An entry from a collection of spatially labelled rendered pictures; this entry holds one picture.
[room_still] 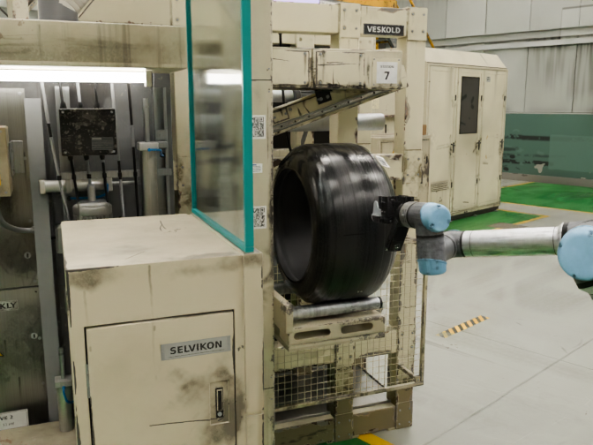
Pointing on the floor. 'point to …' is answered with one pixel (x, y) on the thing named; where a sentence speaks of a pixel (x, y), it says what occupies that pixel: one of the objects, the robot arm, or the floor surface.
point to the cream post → (265, 190)
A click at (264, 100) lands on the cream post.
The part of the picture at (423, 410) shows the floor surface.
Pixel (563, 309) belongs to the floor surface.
